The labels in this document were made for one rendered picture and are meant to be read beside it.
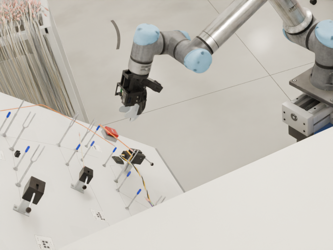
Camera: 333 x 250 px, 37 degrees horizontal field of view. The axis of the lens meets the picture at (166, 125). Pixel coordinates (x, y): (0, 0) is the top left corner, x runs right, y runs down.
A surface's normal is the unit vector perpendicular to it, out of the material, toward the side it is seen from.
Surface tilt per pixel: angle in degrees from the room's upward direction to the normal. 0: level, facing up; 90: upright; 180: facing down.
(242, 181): 0
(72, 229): 47
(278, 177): 0
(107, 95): 0
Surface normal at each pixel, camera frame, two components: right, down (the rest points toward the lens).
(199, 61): 0.51, 0.47
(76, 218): 0.54, -0.79
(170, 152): -0.17, -0.76
